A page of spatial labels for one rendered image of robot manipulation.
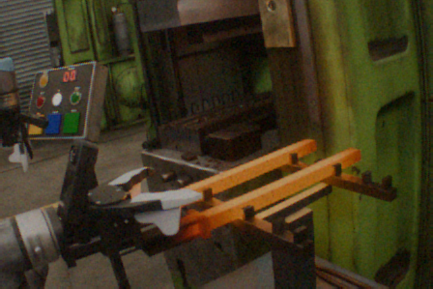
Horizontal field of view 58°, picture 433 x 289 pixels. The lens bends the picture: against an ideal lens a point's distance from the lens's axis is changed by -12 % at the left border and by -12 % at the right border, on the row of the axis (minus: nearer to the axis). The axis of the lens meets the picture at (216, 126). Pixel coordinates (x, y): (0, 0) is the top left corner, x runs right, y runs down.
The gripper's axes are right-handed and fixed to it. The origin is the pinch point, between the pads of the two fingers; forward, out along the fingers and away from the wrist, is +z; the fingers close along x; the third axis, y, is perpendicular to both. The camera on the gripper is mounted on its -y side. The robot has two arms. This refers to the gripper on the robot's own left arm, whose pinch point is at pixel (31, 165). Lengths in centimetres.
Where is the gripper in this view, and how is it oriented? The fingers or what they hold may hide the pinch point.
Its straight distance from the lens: 143.6
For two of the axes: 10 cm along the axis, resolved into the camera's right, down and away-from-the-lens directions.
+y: -9.5, 2.1, -2.3
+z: 1.5, 9.6, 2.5
